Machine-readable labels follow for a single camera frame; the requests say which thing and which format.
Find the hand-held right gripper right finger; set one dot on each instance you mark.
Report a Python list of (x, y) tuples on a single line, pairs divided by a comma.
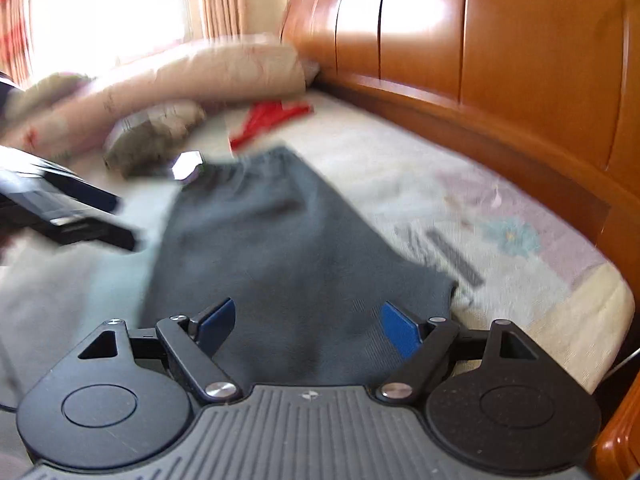
[(400, 330)]

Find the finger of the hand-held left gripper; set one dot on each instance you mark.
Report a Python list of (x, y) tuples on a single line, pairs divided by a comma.
[(100, 234), (90, 195)]

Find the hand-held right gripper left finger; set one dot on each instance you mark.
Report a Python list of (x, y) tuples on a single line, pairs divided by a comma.
[(217, 322)]

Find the dark grey pants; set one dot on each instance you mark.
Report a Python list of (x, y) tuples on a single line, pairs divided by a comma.
[(300, 260)]

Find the crumpled grey garment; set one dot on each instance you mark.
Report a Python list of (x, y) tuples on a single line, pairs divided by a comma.
[(150, 135)]

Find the black smartphone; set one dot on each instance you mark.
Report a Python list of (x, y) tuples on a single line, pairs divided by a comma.
[(187, 165)]

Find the bed with patchwork sheet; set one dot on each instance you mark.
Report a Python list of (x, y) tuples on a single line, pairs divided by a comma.
[(500, 235)]

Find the folded floral quilt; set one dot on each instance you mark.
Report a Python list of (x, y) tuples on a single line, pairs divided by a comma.
[(190, 80)]

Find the window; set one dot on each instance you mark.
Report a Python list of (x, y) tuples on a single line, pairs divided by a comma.
[(110, 10)]

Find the red folding fan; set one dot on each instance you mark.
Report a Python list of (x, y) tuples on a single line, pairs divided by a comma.
[(265, 117)]

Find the wooden headboard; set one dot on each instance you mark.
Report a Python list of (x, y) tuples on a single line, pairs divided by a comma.
[(500, 60)]

